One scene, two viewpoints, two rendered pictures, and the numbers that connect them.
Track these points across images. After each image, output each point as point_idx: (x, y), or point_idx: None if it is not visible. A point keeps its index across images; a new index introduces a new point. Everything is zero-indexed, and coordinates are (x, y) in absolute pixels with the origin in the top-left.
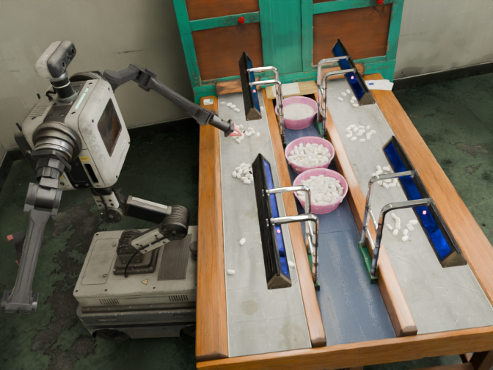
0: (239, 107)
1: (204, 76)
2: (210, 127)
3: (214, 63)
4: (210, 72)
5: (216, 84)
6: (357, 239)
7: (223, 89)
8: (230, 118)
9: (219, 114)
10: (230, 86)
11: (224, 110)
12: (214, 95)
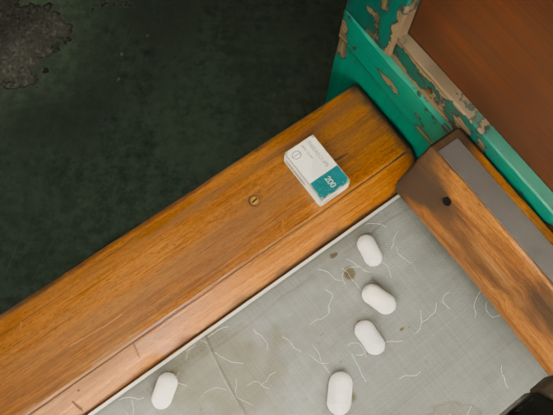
0: (388, 382)
1: (432, 38)
2: (73, 354)
3: (536, 53)
4: (479, 62)
5: (433, 149)
6: None
7: (437, 213)
8: (248, 399)
9: (257, 302)
10: (483, 250)
11: (313, 300)
12: (411, 156)
